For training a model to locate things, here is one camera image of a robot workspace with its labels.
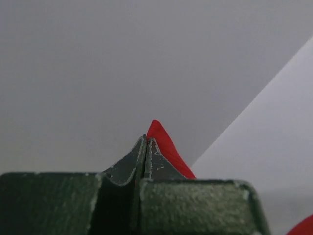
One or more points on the red t shirt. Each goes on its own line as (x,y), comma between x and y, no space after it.
(168,150)

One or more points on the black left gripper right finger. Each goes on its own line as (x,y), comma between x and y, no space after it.
(171,204)

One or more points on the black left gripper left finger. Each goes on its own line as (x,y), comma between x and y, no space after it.
(74,203)

